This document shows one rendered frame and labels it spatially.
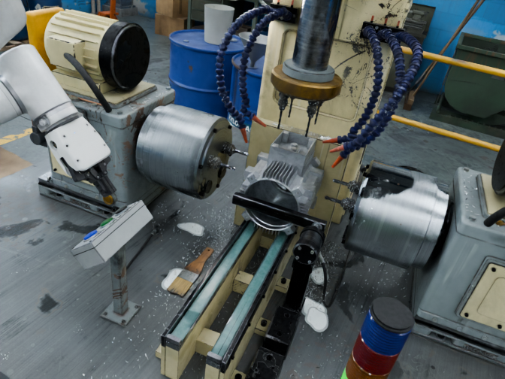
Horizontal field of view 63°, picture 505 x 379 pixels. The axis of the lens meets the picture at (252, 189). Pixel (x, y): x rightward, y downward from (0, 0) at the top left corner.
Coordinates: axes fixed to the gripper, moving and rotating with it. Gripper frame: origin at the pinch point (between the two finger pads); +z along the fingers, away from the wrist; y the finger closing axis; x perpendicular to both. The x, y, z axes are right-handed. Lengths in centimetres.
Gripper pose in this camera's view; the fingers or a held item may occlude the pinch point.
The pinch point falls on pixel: (104, 186)
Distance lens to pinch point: 95.7
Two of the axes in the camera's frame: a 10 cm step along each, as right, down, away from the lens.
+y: 3.6, -4.7, 8.1
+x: -7.9, 3.0, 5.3
